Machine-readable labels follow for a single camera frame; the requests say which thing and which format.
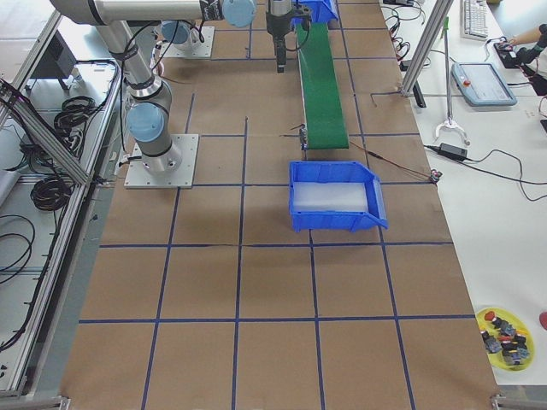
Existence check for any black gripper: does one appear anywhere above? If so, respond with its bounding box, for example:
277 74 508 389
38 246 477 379
266 0 292 73

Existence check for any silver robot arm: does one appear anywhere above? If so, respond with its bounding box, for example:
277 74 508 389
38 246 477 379
52 1 256 174
161 1 297 73

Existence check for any yellow plate of buttons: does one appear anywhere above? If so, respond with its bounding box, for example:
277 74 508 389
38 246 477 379
475 307 535 372

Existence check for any person hand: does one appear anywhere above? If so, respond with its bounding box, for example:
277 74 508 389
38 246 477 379
508 36 522 45

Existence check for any blue left plastic bin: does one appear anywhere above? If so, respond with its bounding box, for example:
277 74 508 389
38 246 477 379
297 0 339 23

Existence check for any blue plastic bin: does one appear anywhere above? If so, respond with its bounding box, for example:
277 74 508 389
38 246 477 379
297 0 339 23
289 161 389 232

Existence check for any green conveyor belt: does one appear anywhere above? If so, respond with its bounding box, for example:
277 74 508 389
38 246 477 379
297 23 349 149

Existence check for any blue right plastic bin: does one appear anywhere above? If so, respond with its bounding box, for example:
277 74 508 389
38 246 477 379
289 161 389 232

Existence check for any white reach grabber tool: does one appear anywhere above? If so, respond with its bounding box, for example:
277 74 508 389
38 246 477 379
434 16 470 146

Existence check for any white keyboard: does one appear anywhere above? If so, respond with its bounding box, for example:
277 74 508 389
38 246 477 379
460 0 489 41

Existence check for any teach pendant tablet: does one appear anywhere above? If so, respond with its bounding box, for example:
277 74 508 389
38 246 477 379
451 62 517 107

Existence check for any black power adapter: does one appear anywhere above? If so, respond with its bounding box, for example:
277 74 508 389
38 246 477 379
438 143 468 161

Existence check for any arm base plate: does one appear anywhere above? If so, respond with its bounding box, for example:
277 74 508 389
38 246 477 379
124 134 199 189
161 23 215 59

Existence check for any aluminium frame post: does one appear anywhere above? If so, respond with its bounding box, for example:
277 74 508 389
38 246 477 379
400 0 453 97

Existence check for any red black wire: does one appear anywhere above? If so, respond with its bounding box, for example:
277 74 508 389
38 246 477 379
350 143 444 185

